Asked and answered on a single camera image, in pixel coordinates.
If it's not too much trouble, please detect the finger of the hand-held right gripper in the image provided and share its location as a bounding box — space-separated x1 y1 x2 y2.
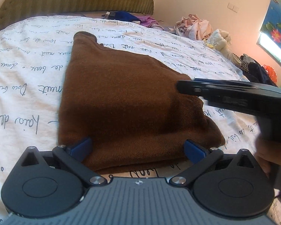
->
177 78 256 98

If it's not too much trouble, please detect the pink beige clothes pile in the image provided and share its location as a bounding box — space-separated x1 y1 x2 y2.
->
174 14 213 41

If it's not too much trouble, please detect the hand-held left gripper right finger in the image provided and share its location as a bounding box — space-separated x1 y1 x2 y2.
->
169 139 260 190

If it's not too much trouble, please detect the pale yellow clothes pile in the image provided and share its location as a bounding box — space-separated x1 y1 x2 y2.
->
205 28 241 64

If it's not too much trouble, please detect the green striped upholstered headboard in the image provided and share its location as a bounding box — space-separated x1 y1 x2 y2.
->
0 0 154 34

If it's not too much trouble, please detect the orange plastic bag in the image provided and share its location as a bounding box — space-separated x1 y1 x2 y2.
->
262 64 278 82

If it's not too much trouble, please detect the dark clothes pile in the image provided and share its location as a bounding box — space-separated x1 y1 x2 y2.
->
239 53 278 87

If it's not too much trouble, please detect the purple cloth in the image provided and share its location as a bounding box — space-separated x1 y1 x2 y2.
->
138 15 165 30

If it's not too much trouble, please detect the blue cloth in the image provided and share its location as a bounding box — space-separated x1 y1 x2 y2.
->
103 11 141 23

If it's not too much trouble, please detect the white script-printed bedsheet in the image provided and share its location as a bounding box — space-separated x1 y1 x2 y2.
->
0 15 281 225

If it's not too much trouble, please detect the beige wall switch plate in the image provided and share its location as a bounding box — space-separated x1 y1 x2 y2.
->
227 2 240 13

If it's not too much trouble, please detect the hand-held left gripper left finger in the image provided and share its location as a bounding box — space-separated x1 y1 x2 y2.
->
15 136 107 189

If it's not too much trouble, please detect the person's right hand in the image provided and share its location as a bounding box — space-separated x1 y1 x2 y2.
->
254 139 281 185

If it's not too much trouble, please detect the brown knit sweater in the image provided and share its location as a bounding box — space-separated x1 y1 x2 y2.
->
57 31 226 172

